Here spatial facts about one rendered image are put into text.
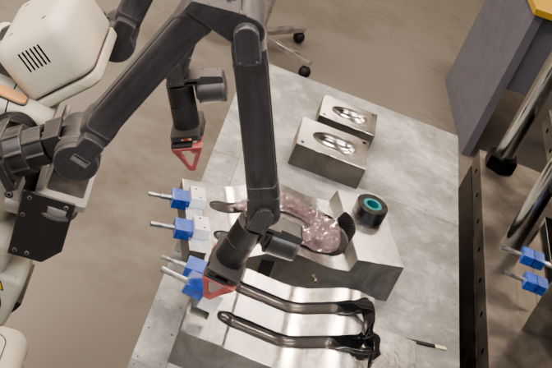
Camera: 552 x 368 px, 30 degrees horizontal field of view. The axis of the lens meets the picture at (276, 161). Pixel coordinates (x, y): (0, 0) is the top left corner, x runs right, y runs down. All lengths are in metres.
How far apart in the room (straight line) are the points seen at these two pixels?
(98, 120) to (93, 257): 1.80
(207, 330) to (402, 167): 1.12
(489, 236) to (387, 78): 2.50
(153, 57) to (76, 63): 0.24
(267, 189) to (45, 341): 1.52
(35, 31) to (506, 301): 1.43
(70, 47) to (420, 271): 1.17
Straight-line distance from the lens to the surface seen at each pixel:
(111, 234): 3.61
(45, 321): 3.24
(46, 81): 1.88
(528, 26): 4.68
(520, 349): 2.60
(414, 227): 2.77
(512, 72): 4.77
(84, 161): 1.76
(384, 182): 2.88
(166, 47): 1.64
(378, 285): 2.43
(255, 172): 1.78
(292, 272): 2.35
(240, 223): 1.87
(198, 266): 2.16
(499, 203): 3.09
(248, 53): 1.60
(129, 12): 2.11
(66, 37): 1.84
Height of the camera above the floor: 2.26
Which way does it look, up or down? 32 degrees down
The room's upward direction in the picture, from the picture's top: 23 degrees clockwise
